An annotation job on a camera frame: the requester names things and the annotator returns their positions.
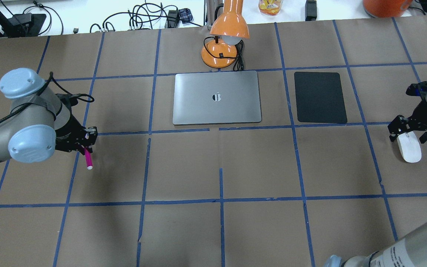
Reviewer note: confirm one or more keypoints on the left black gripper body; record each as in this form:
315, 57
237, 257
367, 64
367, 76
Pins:
69, 130

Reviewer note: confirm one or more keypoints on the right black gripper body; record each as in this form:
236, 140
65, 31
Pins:
426, 115

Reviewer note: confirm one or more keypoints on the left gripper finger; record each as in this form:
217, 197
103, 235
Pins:
91, 135
87, 149

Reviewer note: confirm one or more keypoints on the pink marker pen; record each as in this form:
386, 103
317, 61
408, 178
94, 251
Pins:
88, 161

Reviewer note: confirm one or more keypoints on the white computer mouse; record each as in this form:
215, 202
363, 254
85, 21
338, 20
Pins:
409, 147

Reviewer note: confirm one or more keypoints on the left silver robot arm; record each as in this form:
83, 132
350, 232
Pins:
40, 121

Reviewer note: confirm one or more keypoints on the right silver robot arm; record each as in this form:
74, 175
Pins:
411, 250

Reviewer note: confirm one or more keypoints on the black mousepad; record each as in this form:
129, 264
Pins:
319, 97

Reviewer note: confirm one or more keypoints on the orange cylindrical container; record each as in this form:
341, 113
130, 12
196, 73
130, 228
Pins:
386, 8

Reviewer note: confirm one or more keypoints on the black tripod stand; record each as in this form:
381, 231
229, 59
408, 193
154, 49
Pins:
25, 24

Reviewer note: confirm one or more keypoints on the silver closed laptop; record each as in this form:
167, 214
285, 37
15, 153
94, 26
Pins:
216, 98

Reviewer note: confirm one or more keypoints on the black power adapter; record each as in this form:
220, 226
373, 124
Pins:
310, 10

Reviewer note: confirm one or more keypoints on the orange desk lamp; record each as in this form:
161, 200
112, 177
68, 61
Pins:
227, 33

